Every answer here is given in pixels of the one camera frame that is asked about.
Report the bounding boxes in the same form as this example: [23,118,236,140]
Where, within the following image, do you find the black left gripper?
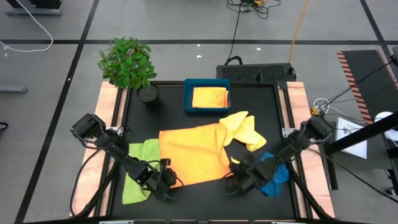
[145,157,180,203]

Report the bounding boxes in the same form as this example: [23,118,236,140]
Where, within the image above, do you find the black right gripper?
[228,153,259,196]

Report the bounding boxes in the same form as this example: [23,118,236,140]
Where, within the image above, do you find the lime green microfiber towel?
[121,138,162,205]

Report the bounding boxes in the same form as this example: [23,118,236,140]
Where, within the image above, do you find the orange microfiber towel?
[192,86,229,109]
[158,123,233,189]

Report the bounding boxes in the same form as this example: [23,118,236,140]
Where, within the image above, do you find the yellow microfiber towel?
[218,111,267,152]

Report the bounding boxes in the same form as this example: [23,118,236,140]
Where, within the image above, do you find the blue microfiber towel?
[257,151,290,197]

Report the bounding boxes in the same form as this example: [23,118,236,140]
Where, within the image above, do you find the teal plastic bin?
[183,78,231,113]

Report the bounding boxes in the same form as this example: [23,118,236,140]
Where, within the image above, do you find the wooden table side board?
[278,81,336,218]
[70,81,128,218]

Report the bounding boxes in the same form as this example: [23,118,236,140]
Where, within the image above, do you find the black vented computer case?
[216,63,297,83]

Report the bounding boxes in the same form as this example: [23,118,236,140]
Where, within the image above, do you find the white paper sheet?
[335,116,368,160]

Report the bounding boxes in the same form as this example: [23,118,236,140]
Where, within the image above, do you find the green potted plant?
[98,35,161,105]

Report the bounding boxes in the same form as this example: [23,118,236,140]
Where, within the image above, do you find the white round object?
[374,111,398,142]

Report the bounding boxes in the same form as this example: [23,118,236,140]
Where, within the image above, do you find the black mat with striped edges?
[336,49,398,125]

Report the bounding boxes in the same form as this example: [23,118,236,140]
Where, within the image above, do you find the grey floor bar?
[0,85,29,95]

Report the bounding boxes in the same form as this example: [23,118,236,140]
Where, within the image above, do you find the grey desk base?
[4,0,63,17]

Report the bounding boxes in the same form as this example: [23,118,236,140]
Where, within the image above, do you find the black angled frame brace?
[74,155,121,218]
[284,155,335,220]

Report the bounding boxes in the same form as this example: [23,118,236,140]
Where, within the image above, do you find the black stand post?
[320,119,340,191]

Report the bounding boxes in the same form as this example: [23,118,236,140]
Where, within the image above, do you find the long black floor cable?
[306,146,398,205]

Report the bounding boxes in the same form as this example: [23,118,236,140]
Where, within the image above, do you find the black computer power cable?
[224,6,244,66]

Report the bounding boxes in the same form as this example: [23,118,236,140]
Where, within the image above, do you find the black slanted frame beam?
[324,111,398,156]

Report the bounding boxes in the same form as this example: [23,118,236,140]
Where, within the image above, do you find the orange floor cable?
[288,0,310,64]

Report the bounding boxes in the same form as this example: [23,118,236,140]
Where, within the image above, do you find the tangled black floor cables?
[226,0,282,20]

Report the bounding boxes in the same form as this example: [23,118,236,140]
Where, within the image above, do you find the white floor cable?
[0,0,54,53]

